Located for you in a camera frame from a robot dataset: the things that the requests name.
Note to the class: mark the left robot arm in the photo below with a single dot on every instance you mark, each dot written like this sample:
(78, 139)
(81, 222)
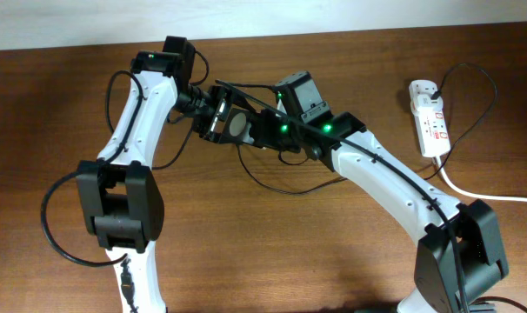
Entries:
(122, 205)

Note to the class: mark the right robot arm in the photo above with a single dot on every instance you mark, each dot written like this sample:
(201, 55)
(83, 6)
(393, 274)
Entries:
(460, 251)

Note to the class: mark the white power strip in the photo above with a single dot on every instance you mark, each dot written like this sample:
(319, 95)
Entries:
(431, 128)

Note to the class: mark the white USB charger adapter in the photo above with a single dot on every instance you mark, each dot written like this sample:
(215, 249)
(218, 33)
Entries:
(423, 104)

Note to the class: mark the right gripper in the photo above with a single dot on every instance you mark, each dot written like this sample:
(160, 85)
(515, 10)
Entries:
(265, 134)

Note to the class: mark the black smartphone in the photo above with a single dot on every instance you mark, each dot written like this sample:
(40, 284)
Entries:
(238, 125)

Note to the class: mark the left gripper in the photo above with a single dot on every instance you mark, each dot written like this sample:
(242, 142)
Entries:
(226, 96)

